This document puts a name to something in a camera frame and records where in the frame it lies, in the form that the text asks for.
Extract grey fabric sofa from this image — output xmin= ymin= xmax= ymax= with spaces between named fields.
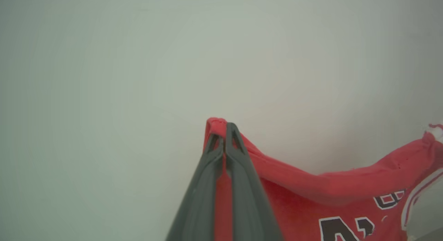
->
xmin=410 ymin=228 xmax=443 ymax=241

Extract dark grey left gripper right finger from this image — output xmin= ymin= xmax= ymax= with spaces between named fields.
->
xmin=225 ymin=122 xmax=283 ymax=241

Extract red basketball jersey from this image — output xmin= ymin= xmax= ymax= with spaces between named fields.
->
xmin=203 ymin=117 xmax=443 ymax=241

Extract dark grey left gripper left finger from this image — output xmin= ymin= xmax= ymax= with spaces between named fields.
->
xmin=165 ymin=133 xmax=226 ymax=241

